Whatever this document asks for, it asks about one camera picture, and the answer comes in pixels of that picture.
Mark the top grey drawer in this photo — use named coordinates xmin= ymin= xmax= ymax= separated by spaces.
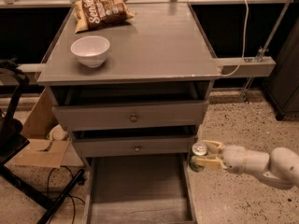
xmin=52 ymin=101 xmax=208 ymax=131

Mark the green soda can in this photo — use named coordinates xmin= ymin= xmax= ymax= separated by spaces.
xmin=189 ymin=142 xmax=208 ymax=173

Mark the white paper roll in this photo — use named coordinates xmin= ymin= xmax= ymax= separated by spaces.
xmin=50 ymin=125 xmax=68 ymax=141

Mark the black stand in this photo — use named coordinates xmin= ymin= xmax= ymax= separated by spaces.
xmin=0 ymin=66 xmax=85 ymax=224

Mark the white bowl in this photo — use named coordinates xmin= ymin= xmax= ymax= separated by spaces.
xmin=70 ymin=35 xmax=110 ymax=68

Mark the brown chip bag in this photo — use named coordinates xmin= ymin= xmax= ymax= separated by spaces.
xmin=74 ymin=0 xmax=135 ymax=33

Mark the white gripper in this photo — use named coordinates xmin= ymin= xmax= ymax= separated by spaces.
xmin=195 ymin=140 xmax=270 ymax=175

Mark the grey drawer cabinet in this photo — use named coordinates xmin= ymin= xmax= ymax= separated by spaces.
xmin=36 ymin=2 xmax=221 ymax=173

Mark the grey drawer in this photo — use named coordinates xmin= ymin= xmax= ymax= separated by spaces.
xmin=73 ymin=135 xmax=197 ymax=158
xmin=82 ymin=154 xmax=197 ymax=224
xmin=52 ymin=101 xmax=208 ymax=131

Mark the dark cabinet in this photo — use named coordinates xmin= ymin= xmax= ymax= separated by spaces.
xmin=263 ymin=19 xmax=299 ymax=120

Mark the middle grey drawer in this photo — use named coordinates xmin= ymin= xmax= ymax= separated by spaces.
xmin=73 ymin=135 xmax=197 ymax=158

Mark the white cable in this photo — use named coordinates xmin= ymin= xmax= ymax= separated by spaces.
xmin=220 ymin=0 xmax=249 ymax=77

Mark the grey metal rail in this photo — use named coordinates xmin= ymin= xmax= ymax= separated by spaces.
xmin=218 ymin=57 xmax=276 ymax=77

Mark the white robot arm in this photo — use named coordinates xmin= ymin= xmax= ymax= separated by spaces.
xmin=191 ymin=140 xmax=299 ymax=189

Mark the black floor cable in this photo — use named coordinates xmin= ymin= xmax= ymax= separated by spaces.
xmin=46 ymin=165 xmax=86 ymax=224

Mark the cardboard box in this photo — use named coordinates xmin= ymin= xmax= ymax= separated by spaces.
xmin=12 ymin=88 xmax=71 ymax=169

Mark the bottom grey drawer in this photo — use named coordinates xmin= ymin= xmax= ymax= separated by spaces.
xmin=82 ymin=154 xmax=197 ymax=224

